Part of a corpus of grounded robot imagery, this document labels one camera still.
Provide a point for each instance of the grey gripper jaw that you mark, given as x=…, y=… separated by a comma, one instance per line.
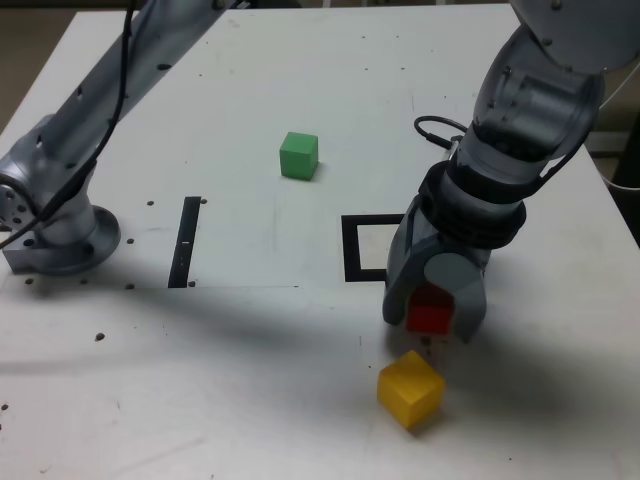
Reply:
x=457, y=275
x=400, y=280

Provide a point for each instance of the black tape square outline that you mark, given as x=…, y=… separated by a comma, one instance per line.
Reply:
x=350, y=250

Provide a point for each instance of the green cube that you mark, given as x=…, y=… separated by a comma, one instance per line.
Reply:
x=297, y=157

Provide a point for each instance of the yellow cube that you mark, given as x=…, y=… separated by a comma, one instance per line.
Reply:
x=407, y=387

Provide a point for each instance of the red cube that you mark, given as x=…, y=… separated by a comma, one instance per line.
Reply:
x=427, y=317

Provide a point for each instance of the black tape strip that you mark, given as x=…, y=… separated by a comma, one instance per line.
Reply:
x=184, y=240

